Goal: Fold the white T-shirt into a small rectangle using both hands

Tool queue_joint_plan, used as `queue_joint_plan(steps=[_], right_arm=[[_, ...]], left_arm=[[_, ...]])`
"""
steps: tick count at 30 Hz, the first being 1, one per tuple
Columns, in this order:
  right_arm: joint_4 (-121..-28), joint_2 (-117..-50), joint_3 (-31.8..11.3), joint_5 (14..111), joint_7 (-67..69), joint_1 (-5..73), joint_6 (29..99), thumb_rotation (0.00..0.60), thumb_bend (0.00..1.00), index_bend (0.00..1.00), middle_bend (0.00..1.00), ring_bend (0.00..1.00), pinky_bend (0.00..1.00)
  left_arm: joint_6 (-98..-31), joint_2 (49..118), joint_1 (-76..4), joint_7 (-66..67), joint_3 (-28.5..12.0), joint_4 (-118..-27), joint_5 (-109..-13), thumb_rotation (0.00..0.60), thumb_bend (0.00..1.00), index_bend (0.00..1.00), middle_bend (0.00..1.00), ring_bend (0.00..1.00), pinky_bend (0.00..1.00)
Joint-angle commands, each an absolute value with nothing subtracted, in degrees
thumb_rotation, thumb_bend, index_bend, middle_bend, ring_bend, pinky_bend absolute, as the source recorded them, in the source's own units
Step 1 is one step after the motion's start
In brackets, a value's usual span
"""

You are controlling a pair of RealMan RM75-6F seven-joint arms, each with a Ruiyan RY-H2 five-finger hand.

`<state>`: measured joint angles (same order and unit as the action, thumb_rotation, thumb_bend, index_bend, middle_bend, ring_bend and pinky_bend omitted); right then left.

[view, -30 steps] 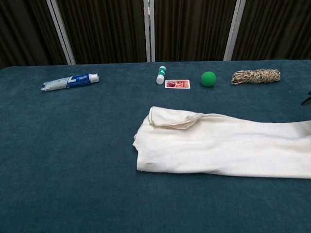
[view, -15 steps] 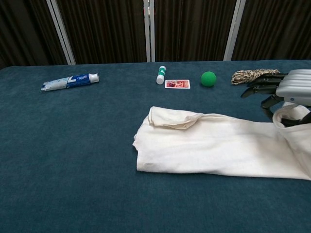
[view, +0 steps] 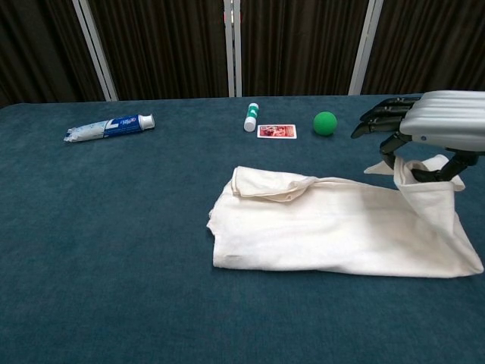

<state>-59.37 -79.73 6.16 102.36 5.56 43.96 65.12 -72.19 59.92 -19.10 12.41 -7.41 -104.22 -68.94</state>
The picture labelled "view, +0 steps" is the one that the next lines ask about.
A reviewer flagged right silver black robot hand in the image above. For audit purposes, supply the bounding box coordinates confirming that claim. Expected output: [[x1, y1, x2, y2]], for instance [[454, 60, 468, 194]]
[[350, 89, 485, 183]]

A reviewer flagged white T-shirt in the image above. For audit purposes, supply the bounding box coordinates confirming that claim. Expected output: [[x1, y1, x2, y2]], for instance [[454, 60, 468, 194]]
[[206, 153, 485, 280]]

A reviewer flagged dark curtain partition panel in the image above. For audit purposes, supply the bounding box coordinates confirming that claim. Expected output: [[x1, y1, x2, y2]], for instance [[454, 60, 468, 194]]
[[233, 0, 383, 98], [0, 0, 117, 109], [348, 0, 485, 96], [74, 0, 236, 102]]

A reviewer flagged green ball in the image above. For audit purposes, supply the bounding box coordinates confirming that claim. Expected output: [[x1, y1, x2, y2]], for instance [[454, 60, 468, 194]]
[[312, 111, 338, 136]]

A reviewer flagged red playing card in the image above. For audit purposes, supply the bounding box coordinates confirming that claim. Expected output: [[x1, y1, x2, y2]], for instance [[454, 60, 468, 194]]
[[256, 124, 299, 139]]

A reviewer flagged white green glue stick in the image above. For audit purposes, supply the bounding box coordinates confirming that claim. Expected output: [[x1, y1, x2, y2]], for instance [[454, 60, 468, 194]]
[[243, 102, 261, 133]]

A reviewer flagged blue white toothpaste tube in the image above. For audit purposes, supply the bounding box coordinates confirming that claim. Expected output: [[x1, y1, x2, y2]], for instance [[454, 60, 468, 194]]
[[62, 112, 156, 143]]

